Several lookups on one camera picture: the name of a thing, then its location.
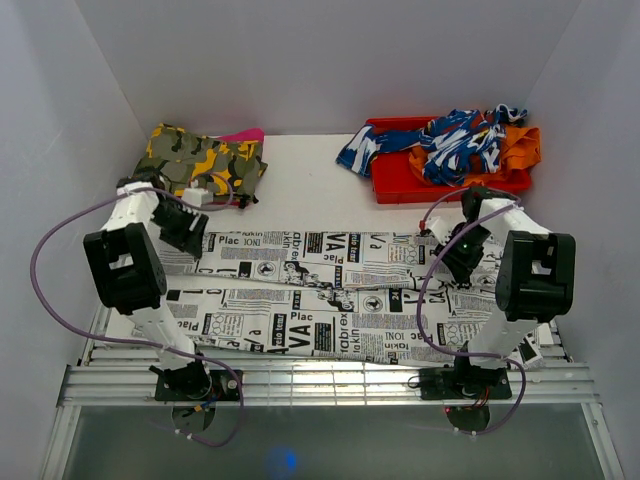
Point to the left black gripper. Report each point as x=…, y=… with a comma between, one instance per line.
x=191, y=241

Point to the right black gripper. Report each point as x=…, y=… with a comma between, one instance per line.
x=460, y=266

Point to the newspaper print trousers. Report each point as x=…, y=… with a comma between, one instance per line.
x=373, y=297

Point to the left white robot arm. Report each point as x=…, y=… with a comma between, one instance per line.
x=130, y=278

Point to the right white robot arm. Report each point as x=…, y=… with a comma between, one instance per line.
x=534, y=284

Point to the camouflage folded trousers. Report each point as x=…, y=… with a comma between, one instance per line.
x=182, y=159

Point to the blue white patterned trousers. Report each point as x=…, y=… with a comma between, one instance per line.
x=360, y=152

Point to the pink folded trousers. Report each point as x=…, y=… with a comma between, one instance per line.
x=248, y=135

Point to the orange trousers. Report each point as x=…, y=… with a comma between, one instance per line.
x=520, y=147

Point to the red plastic tray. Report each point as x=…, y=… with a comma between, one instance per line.
x=392, y=179

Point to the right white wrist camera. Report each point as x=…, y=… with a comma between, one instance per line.
x=438, y=227

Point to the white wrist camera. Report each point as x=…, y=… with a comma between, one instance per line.
x=197, y=197
x=438, y=227

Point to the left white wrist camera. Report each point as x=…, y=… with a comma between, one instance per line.
x=197, y=197

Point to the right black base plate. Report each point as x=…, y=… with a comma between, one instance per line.
x=450, y=384

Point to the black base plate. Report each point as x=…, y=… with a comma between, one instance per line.
x=450, y=384
x=222, y=387

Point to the aluminium rail frame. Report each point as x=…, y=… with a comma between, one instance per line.
x=326, y=419

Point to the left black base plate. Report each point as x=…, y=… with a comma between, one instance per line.
x=222, y=387

